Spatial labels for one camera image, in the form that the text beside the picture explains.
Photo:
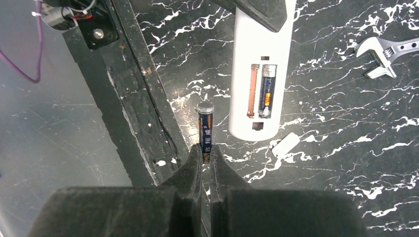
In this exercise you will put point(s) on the black front mounting rail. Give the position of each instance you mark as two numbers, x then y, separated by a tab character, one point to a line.
113	57

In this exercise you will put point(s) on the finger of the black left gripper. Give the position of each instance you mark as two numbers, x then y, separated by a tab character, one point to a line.
271	14

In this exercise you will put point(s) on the white remote battery cover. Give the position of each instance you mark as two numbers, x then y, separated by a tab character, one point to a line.
285	145

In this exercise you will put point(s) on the white air conditioner remote control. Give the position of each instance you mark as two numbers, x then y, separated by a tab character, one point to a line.
255	46

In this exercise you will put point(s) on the black battery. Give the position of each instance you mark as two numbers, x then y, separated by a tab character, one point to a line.
205	116
267	91

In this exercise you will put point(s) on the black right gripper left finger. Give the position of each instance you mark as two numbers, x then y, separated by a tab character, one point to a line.
172	209

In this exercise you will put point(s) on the red handled adjustable wrench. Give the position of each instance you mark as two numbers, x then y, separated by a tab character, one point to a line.
385	52

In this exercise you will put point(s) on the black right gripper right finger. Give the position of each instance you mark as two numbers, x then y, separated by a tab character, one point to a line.
239	210

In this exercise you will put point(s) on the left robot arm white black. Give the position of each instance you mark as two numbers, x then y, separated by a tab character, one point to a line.
82	19

